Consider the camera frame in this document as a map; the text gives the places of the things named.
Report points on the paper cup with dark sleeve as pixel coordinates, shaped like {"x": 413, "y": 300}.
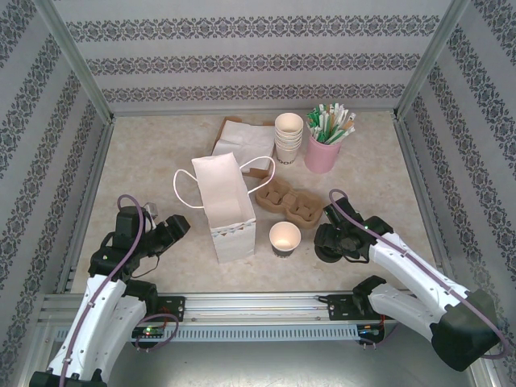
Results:
{"x": 284, "y": 238}

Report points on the cartoon print paper bag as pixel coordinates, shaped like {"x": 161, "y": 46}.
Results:
{"x": 225, "y": 193}

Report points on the white paper napkin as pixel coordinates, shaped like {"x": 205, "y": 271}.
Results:
{"x": 225, "y": 148}
{"x": 254, "y": 137}

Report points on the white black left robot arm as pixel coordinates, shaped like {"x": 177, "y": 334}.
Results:
{"x": 101, "y": 314}

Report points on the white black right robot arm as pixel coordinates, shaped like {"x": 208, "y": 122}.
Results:
{"x": 419, "y": 282}

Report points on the brown pulp cup carrier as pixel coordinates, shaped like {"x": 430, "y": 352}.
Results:
{"x": 298, "y": 209}

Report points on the pink tin straw holder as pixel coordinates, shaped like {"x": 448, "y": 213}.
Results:
{"x": 322, "y": 157}

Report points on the small circuit board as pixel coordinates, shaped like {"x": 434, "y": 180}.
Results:
{"x": 149, "y": 332}
{"x": 369, "y": 330}

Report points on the green white wrapped straw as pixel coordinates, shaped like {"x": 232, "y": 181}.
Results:
{"x": 320, "y": 119}
{"x": 344, "y": 135}
{"x": 313, "y": 125}

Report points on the brown cardboard napkin box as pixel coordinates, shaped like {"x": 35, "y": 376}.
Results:
{"x": 231, "y": 119}

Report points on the aluminium side rail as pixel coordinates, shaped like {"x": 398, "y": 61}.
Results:
{"x": 88, "y": 201}
{"x": 423, "y": 201}

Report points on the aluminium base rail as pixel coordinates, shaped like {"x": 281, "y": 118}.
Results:
{"x": 258, "y": 308}

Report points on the aluminium frame post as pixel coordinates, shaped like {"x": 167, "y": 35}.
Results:
{"x": 78, "y": 60}
{"x": 429, "y": 60}

